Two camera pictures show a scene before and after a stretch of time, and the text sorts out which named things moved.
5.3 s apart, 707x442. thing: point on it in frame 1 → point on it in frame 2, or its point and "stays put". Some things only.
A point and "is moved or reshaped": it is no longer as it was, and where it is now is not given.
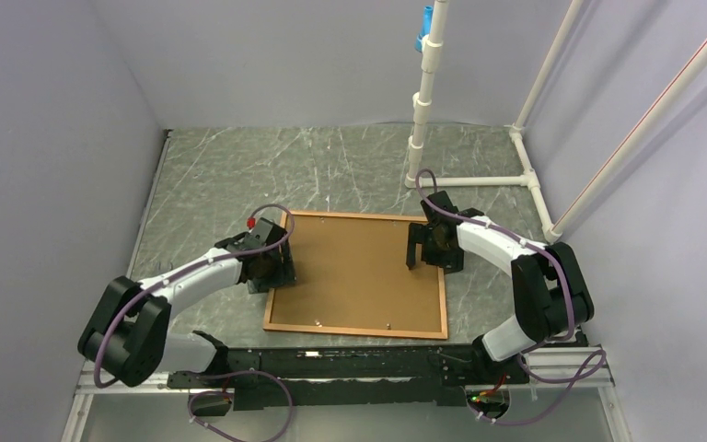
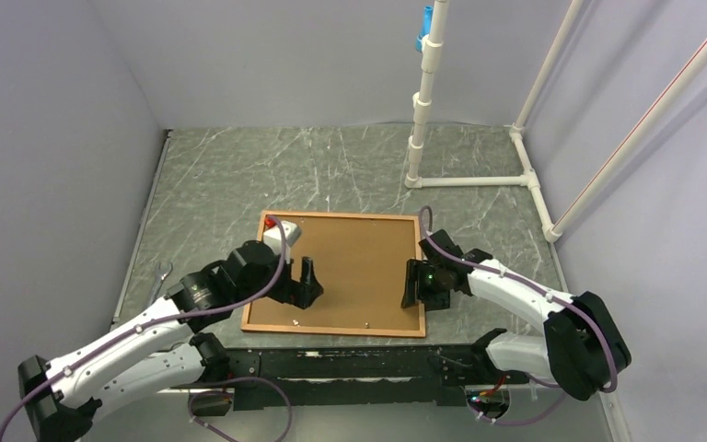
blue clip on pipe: x=426 y=26 stays put
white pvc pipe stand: x=433 y=45 stays put
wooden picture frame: x=353 y=331 is moved or reshaped
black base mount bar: x=348 y=377 stays put
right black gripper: x=450 y=262 → x=415 y=270
